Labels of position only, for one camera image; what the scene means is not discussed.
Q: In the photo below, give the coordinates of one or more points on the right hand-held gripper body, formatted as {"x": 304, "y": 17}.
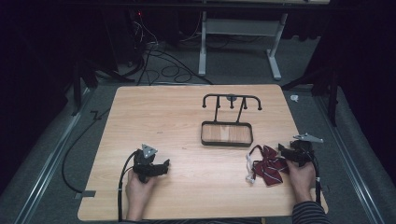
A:
{"x": 301, "y": 152}

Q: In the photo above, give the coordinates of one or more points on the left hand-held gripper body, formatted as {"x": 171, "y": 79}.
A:
{"x": 144, "y": 161}

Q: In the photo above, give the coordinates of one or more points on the dark red striped bow tie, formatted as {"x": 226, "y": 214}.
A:
{"x": 269, "y": 168}

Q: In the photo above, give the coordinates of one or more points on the person's right hand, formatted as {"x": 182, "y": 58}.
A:
{"x": 300, "y": 181}

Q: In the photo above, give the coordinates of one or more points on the person's left hand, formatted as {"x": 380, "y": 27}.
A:
{"x": 138, "y": 193}

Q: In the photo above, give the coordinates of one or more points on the white crumpled paper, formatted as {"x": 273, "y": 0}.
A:
{"x": 294, "y": 98}

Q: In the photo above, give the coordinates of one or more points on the black metal rack wooden base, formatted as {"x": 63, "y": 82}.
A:
{"x": 227, "y": 134}

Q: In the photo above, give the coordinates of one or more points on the black stand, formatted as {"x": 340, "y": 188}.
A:
{"x": 79, "y": 84}
{"x": 327, "y": 90}

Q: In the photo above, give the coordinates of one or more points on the grey tape piece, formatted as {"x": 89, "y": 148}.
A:
{"x": 84, "y": 194}

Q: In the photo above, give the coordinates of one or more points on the metal floor rail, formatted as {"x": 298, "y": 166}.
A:
{"x": 348, "y": 161}
{"x": 46, "y": 168}

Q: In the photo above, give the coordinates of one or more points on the white metal table frame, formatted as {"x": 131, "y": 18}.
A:
{"x": 243, "y": 27}

